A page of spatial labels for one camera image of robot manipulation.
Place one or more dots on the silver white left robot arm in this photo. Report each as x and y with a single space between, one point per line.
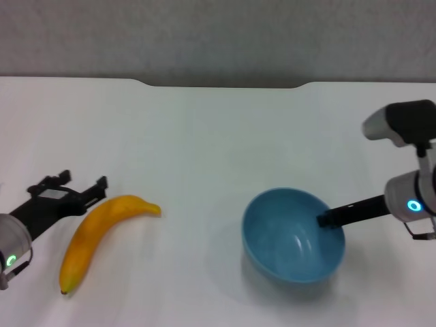
12 238

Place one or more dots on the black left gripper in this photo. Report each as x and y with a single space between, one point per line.
47 207

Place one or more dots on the yellow banana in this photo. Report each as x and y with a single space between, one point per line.
88 235

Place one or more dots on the blue plastic bowl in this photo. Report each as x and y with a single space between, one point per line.
289 245

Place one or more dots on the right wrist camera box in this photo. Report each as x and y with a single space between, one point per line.
405 122

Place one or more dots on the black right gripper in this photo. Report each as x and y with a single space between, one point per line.
366 210

